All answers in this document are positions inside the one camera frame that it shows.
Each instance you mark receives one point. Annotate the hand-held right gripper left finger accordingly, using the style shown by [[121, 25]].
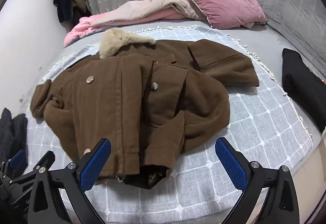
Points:
[[94, 166]]

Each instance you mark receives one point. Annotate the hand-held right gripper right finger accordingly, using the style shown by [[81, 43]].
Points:
[[231, 166]]

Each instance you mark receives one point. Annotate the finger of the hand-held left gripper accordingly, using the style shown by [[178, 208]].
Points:
[[18, 160], [45, 159]]

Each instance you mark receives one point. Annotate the brown coat with fur collar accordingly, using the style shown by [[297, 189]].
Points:
[[127, 99]]

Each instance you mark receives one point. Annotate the black quilted jacket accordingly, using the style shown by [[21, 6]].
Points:
[[10, 132]]

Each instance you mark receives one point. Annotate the grey checked blanket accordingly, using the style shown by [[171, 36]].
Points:
[[254, 124]]

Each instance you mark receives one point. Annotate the folded black garment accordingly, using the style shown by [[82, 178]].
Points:
[[303, 84]]

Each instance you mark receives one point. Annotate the grey bed sheet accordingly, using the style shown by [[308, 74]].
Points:
[[270, 38]]

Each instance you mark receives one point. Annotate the pink pillow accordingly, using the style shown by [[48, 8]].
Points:
[[226, 5]]

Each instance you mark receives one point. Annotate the olive hanging garment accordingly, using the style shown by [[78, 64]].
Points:
[[77, 0]]

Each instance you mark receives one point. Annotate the pink and beige duvet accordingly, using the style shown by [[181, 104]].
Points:
[[142, 10]]

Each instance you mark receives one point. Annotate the grey quilted headboard cushion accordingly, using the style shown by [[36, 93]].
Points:
[[285, 2]]

